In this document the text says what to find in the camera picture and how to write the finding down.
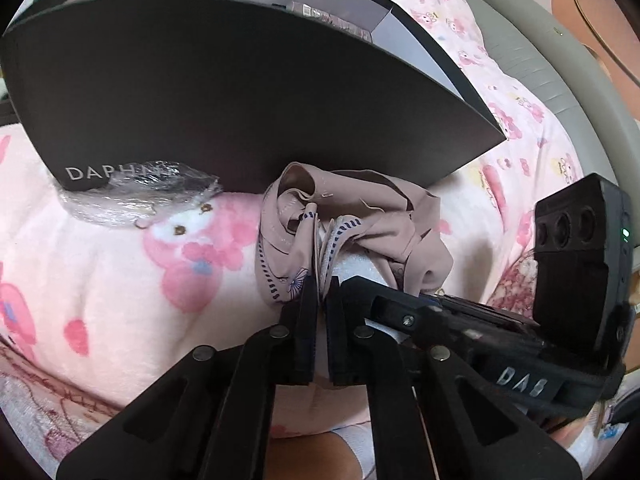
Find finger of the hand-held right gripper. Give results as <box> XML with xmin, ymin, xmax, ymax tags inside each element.
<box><xmin>340</xmin><ymin>275</ymin><xmax>442</xmax><ymax>346</ymax></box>
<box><xmin>432</xmin><ymin>295</ymin><xmax>541</xmax><ymax>333</ymax></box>

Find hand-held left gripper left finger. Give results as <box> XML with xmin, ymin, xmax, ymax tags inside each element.
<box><xmin>56</xmin><ymin>272</ymin><xmax>321</xmax><ymax>480</ymax></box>

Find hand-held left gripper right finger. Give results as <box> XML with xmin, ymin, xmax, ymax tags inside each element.
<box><xmin>325</xmin><ymin>275</ymin><xmax>583</xmax><ymax>480</ymax></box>

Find beige cloth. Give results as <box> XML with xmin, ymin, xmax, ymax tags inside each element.
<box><xmin>255</xmin><ymin>161</ymin><xmax>455</xmax><ymax>306</ymax></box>

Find dark grey cardboard box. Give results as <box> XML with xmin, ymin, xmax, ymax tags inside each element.
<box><xmin>0</xmin><ymin>0</ymin><xmax>507</xmax><ymax>196</ymax></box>

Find brown and white cream tube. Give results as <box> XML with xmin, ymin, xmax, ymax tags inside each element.
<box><xmin>286</xmin><ymin>1</ymin><xmax>374</xmax><ymax>45</ymax></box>

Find white cloth with blue print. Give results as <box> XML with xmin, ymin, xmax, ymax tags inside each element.
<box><xmin>327</xmin><ymin>425</ymin><xmax>383</xmax><ymax>480</ymax></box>

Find pink cartoon printed blanket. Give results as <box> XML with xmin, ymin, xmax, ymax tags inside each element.
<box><xmin>0</xmin><ymin>0</ymin><xmax>621</xmax><ymax>441</ymax></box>

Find clear plastic wrap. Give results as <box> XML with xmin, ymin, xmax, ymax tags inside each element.
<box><xmin>59</xmin><ymin>162</ymin><xmax>222</xmax><ymax>228</ymax></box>

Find pink floral cloth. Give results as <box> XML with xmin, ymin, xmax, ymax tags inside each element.
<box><xmin>0</xmin><ymin>335</ymin><xmax>126</xmax><ymax>466</ymax></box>

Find grey bed frame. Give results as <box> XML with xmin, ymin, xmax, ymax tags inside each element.
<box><xmin>425</xmin><ymin>0</ymin><xmax>640</xmax><ymax>251</ymax></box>

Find thin brown cable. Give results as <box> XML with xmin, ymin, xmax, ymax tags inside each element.
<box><xmin>572</xmin><ymin>0</ymin><xmax>640</xmax><ymax>68</ymax></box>

